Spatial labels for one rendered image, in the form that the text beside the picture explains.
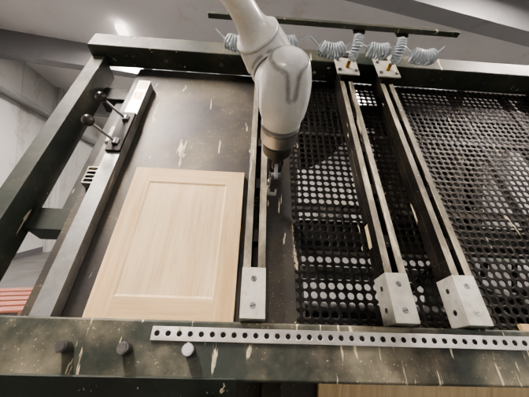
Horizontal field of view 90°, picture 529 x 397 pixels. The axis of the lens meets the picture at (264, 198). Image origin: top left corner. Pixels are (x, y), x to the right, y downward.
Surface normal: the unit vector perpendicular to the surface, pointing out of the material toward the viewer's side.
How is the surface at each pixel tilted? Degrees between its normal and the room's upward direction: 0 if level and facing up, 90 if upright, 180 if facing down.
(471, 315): 59
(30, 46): 90
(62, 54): 90
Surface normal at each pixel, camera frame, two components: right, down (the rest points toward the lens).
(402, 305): 0.07, -0.55
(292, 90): 0.17, 0.73
